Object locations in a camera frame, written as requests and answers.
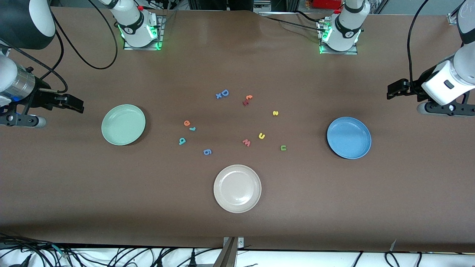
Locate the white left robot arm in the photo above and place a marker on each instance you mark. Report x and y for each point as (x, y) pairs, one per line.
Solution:
(347, 26)

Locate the beige plate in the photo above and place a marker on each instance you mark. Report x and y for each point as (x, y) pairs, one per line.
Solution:
(237, 188)

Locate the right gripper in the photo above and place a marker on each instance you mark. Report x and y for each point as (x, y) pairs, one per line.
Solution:
(41, 98)

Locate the red box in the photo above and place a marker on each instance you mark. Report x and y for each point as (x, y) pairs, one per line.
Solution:
(326, 3)

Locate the aluminium frame profile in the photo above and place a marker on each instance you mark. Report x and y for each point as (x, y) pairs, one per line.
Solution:
(454, 16)

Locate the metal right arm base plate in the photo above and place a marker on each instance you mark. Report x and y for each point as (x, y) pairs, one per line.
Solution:
(157, 44)

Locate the small beige paper tag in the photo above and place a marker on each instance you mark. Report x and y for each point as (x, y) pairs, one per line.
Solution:
(393, 244)

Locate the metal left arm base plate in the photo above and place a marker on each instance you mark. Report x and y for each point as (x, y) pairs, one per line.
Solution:
(352, 52)

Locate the blue plate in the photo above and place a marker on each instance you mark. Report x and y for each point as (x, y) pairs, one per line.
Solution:
(349, 138)

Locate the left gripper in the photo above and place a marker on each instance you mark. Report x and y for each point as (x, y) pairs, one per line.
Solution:
(414, 88)

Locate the blue foam letter D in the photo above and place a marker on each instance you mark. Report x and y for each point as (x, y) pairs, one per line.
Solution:
(227, 93)

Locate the light green plate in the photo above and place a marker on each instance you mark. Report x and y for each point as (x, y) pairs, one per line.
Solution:
(123, 124)

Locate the pink foam letter w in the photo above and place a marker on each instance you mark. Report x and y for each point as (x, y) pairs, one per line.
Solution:
(246, 143)

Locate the metal table edge bracket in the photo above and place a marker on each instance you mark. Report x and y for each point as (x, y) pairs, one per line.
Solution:
(232, 246)

